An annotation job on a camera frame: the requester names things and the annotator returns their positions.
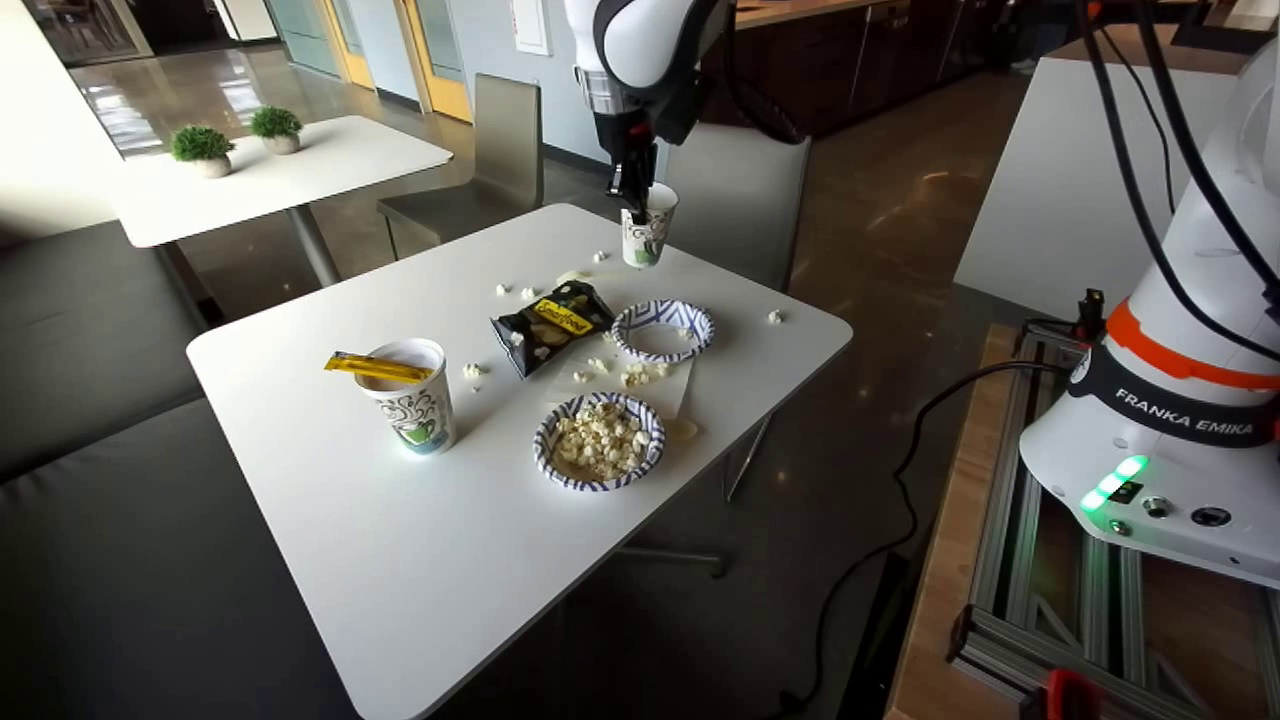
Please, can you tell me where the black power cable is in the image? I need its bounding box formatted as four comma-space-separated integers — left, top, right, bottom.
778, 355, 1087, 720

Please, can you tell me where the blue patterned paper bowl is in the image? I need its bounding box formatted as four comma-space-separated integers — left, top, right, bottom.
610, 297, 722, 371
531, 390, 668, 500

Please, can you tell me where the gray chair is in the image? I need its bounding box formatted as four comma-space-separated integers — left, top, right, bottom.
376, 73, 548, 261
655, 121, 818, 297

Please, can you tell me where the floral paper cup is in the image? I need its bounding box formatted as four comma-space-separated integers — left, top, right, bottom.
356, 335, 461, 462
618, 181, 682, 277

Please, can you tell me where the yellow snack packet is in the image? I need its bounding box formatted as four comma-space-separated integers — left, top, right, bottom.
320, 350, 435, 393

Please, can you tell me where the black snack bag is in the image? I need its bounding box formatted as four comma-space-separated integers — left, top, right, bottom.
487, 277, 620, 380

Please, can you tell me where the wooden platform board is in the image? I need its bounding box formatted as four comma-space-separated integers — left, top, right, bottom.
882, 322, 1042, 720

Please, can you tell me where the black bench sofa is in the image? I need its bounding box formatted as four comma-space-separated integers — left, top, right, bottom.
0, 218, 369, 720

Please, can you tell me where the white square table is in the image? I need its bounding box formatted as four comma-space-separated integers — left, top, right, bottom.
179, 202, 858, 720

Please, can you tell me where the small green potted plant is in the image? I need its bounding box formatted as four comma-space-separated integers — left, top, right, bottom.
247, 106, 310, 157
167, 121, 242, 181

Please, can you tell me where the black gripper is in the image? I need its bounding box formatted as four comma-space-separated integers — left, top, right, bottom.
593, 110, 668, 227

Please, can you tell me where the white side table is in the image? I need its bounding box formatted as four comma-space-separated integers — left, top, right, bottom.
113, 114, 455, 294

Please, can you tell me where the yellow framed glass door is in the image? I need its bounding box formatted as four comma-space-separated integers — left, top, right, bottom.
392, 0, 481, 127
317, 0, 379, 96

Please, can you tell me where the white popcorn heap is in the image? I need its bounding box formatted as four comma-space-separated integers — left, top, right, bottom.
548, 399, 655, 488

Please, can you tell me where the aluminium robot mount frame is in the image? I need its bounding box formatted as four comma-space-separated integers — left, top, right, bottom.
950, 326, 1280, 720

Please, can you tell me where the white paper sheet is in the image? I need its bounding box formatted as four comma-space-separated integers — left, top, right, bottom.
507, 0, 554, 60

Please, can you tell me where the red clamp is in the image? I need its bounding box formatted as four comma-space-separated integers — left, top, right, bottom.
1034, 664, 1105, 720

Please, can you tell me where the dark wooden counter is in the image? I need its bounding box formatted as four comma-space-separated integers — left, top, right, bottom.
725, 0, 1034, 139

